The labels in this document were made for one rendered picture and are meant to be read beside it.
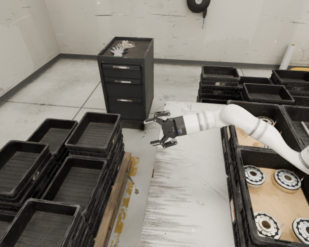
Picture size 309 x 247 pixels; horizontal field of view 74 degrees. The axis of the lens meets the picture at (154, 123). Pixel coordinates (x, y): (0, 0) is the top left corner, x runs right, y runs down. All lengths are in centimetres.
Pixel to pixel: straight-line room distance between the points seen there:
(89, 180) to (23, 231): 46
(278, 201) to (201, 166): 39
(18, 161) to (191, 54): 326
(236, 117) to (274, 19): 345
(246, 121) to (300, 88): 195
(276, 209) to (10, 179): 150
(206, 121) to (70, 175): 114
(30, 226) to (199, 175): 94
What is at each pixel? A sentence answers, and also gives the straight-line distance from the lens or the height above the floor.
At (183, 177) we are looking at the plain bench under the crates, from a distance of 112.
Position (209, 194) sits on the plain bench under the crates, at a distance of 109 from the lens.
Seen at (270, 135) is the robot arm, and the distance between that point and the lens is 80.
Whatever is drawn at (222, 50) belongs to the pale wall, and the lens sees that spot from 408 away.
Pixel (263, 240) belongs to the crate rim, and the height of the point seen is 93.
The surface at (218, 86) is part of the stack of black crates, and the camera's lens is 242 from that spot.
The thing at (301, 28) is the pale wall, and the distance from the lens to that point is 433.
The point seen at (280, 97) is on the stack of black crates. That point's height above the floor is 49.
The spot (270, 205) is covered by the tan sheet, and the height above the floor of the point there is 83.
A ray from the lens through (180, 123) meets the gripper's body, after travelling 74.
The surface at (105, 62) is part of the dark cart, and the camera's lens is 204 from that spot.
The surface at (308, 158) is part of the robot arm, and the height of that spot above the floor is 108.
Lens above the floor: 159
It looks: 39 degrees down
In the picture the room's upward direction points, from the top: straight up
